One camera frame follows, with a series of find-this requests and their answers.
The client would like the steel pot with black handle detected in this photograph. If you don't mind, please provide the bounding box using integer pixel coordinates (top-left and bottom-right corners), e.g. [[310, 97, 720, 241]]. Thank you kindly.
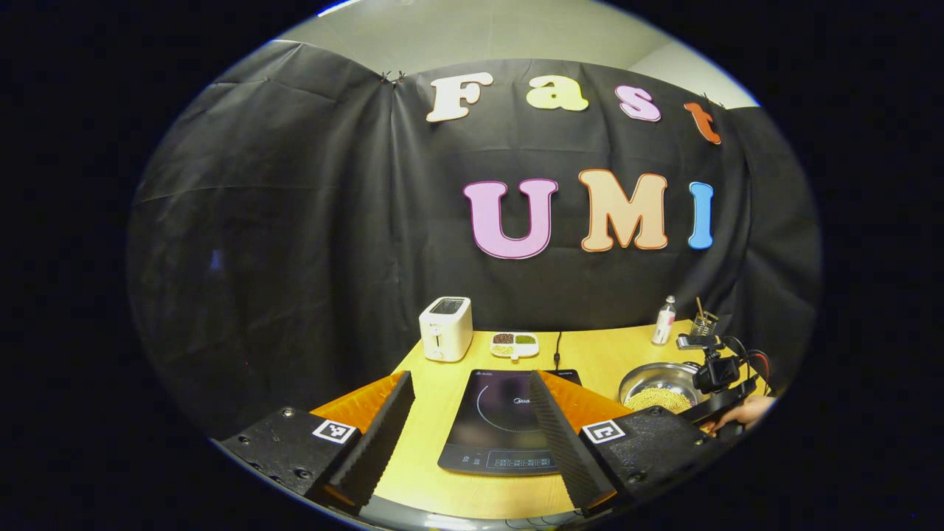
[[618, 361, 705, 415]]

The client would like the small bottle with pink label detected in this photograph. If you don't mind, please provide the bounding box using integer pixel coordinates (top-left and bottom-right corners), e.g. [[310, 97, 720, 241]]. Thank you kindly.
[[652, 295, 678, 346]]

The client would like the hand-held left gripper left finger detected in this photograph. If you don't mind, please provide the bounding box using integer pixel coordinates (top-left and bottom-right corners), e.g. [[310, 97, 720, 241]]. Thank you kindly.
[[214, 370, 416, 517]]

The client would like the black induction cooktop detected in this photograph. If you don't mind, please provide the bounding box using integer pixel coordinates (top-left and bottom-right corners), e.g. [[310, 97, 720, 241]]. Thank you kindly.
[[437, 369, 583, 477]]

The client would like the white divided dish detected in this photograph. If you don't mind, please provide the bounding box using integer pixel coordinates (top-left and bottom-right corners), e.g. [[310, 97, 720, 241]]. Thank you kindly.
[[489, 331, 540, 361]]

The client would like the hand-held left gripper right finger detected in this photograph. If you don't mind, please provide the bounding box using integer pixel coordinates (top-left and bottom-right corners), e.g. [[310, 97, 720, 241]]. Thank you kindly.
[[528, 369, 731, 518]]

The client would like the white toaster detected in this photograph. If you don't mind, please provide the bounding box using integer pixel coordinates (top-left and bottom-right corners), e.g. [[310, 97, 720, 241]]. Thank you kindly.
[[418, 296, 474, 363]]

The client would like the pile of yellow beans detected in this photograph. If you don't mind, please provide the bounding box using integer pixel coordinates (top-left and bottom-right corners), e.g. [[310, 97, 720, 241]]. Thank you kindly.
[[625, 387, 694, 415]]

